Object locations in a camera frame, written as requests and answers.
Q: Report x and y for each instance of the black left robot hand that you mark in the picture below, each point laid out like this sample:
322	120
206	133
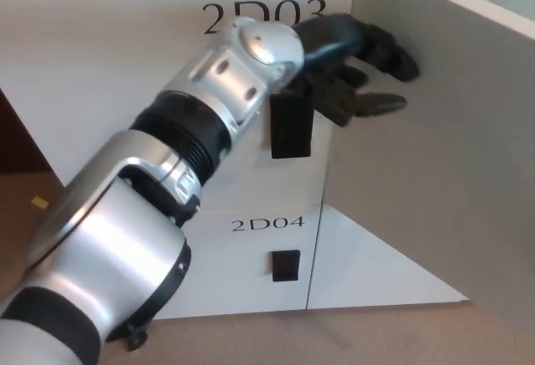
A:
334	35

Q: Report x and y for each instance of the white hinged cabinet door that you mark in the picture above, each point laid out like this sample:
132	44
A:
439	152

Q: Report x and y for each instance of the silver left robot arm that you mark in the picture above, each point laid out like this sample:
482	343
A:
125	235

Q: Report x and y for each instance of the white cabinet door marked 2D03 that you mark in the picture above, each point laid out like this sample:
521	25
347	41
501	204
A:
104	68

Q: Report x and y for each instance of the white cabinet door marked 2D08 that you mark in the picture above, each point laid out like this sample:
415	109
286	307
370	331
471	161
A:
355	273

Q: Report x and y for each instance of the white cabinet door marked 2D04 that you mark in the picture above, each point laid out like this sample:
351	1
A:
225	290

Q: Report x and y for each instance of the small yellow tag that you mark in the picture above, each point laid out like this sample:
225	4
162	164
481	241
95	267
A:
40	203

